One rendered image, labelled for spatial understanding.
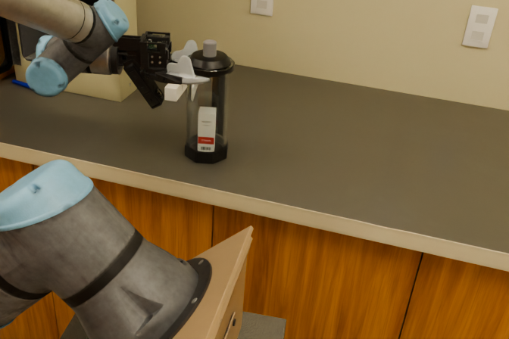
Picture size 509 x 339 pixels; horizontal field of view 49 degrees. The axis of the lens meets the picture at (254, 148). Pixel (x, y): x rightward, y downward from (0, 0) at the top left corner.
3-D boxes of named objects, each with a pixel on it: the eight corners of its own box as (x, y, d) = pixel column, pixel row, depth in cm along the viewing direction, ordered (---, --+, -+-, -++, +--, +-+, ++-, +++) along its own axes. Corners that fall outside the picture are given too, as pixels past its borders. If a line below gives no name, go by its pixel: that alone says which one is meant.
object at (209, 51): (231, 64, 125) (232, 35, 121) (229, 80, 117) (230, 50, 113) (189, 61, 125) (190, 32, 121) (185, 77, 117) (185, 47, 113)
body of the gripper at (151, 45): (168, 44, 114) (108, 40, 114) (168, 83, 118) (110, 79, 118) (173, 32, 121) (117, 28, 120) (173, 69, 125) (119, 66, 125)
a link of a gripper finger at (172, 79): (178, 79, 114) (142, 70, 117) (178, 87, 115) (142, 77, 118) (190, 73, 118) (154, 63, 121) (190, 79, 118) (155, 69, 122)
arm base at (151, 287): (170, 346, 60) (106, 282, 58) (86, 383, 67) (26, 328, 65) (215, 254, 73) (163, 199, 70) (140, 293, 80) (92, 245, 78)
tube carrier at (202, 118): (231, 138, 135) (235, 54, 124) (228, 162, 126) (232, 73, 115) (185, 135, 135) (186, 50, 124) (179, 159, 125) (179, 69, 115)
